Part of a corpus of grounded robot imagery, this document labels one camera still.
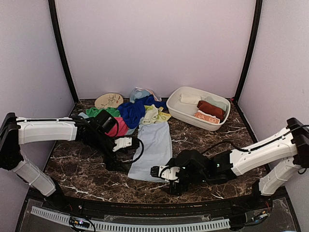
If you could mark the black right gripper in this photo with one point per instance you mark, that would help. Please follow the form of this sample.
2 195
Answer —
176 189

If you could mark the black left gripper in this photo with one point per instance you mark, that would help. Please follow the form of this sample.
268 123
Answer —
107 160

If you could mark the large pale blue towel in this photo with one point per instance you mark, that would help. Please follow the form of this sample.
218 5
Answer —
157 151

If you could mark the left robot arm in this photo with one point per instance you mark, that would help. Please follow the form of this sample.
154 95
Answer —
17 131

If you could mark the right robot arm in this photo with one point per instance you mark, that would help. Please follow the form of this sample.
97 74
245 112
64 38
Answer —
290 146

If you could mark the pink towel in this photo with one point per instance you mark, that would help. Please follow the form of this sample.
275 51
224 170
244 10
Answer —
119 129

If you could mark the royal blue towel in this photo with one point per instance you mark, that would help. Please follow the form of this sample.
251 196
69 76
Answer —
133 112

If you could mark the orange patterned rolled towel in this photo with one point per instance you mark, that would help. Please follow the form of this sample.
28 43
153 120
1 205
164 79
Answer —
209 118

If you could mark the brown rolled towel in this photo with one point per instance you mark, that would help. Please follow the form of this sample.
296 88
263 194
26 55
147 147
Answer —
211 109

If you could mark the beige bird-painted plate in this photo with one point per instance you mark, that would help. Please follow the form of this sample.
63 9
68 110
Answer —
112 100

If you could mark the pale yellow patterned towel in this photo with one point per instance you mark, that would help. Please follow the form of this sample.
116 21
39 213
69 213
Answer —
154 115

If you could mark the pale green rolled towel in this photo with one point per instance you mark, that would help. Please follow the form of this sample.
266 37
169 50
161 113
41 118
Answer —
218 104

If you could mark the white plastic basin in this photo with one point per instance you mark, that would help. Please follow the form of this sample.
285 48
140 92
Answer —
185 112

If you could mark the light blue dotted towel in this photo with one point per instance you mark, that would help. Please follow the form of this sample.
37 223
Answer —
138 93

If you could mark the white rolled towel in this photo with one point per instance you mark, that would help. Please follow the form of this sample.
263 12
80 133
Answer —
189 98

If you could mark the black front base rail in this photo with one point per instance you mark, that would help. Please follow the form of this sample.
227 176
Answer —
140 198

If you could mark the white slotted cable duct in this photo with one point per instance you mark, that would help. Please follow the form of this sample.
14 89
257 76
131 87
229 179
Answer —
128 224

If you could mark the black left frame post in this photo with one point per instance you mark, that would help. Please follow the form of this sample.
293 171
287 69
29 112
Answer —
61 50

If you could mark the black frame post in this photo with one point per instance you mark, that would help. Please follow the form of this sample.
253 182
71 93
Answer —
250 49
61 50

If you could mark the black right frame post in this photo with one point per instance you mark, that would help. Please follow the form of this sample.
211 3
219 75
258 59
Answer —
250 49

